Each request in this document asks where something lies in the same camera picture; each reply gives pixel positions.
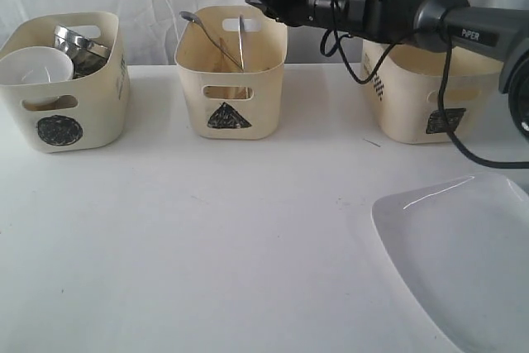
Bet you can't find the steel table knife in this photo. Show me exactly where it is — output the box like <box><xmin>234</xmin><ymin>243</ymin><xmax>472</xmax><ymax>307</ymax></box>
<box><xmin>238</xmin><ymin>14</ymin><xmax>245</xmax><ymax>72</ymax></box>

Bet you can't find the steel spoon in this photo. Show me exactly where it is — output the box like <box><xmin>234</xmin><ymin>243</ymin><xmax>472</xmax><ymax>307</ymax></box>
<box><xmin>179</xmin><ymin>11</ymin><xmax>219</xmax><ymax>49</ymax></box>

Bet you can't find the cream bin with square mark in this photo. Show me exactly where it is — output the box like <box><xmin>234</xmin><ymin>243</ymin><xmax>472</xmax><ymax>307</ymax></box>
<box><xmin>360</xmin><ymin>40</ymin><xmax>503</xmax><ymax>144</ymax></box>

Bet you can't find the stainless steel bowl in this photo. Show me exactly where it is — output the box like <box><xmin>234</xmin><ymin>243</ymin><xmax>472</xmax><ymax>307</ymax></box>
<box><xmin>54</xmin><ymin>25</ymin><xmax>111</xmax><ymax>79</ymax></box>

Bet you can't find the cream bin with circle mark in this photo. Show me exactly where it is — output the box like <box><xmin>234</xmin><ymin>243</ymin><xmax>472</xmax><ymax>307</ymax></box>
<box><xmin>1</xmin><ymin>12</ymin><xmax>130</xmax><ymax>153</ymax></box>

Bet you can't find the white ceramic bowl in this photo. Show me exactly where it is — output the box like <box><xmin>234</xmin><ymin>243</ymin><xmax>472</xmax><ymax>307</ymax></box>
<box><xmin>1</xmin><ymin>46</ymin><xmax>74</xmax><ymax>109</ymax></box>

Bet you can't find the white rectangular plate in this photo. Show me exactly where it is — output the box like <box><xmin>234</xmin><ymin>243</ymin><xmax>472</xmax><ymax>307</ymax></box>
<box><xmin>371</xmin><ymin>173</ymin><xmax>528</xmax><ymax>352</ymax></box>

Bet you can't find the wooden chopstick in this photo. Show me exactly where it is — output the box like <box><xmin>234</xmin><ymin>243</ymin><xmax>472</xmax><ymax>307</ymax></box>
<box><xmin>218</xmin><ymin>38</ymin><xmax>241</xmax><ymax>70</ymax></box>

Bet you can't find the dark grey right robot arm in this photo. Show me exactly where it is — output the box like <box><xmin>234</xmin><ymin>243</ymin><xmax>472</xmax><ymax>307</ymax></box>
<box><xmin>245</xmin><ymin>0</ymin><xmax>528</xmax><ymax>144</ymax></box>

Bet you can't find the cream bin with triangle mark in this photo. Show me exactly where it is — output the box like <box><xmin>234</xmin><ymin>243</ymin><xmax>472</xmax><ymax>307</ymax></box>
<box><xmin>174</xmin><ymin>6</ymin><xmax>288</xmax><ymax>140</ymax></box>

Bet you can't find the small needle on table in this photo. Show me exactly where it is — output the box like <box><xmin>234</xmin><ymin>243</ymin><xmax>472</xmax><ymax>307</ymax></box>
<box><xmin>363</xmin><ymin>138</ymin><xmax>382</xmax><ymax>148</ymax></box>

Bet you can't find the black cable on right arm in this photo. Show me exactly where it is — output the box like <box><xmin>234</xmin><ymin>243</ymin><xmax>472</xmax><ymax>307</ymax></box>
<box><xmin>295</xmin><ymin>0</ymin><xmax>529</xmax><ymax>169</ymax></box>

